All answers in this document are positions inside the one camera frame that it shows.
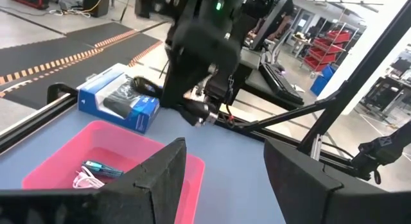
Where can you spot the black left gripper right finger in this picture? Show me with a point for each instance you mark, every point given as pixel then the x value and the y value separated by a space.
pixel 314 198

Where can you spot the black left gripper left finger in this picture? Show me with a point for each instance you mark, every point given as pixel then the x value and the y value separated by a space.
pixel 96 208

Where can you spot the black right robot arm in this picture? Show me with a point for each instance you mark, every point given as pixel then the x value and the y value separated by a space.
pixel 205 47

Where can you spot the pink plastic bin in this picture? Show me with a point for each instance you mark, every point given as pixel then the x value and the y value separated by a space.
pixel 106 140

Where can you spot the blue product box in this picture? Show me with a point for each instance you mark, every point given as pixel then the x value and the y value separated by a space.
pixel 144 116

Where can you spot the blue plastic bin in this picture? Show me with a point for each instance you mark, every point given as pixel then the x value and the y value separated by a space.
pixel 321 82

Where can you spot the black keyboard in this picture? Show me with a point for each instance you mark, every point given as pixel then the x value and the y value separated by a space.
pixel 279 84

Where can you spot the black table clamp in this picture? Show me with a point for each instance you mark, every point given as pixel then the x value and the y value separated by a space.
pixel 59 87

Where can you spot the black desk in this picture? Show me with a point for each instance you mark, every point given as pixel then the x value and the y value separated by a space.
pixel 385 92

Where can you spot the black rounded object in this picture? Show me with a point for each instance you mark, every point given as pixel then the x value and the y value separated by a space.
pixel 144 86

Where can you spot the black mat with yellow stripes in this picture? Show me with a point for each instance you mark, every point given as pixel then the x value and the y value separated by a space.
pixel 48 50
pixel 83 73

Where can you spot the metal rack with red bins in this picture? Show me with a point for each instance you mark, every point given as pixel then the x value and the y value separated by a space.
pixel 324 54

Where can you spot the person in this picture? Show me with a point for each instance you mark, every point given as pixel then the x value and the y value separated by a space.
pixel 279 22

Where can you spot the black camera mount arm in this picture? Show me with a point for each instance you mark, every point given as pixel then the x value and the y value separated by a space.
pixel 382 150

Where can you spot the black rig frame post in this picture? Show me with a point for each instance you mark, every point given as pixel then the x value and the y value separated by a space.
pixel 369 60

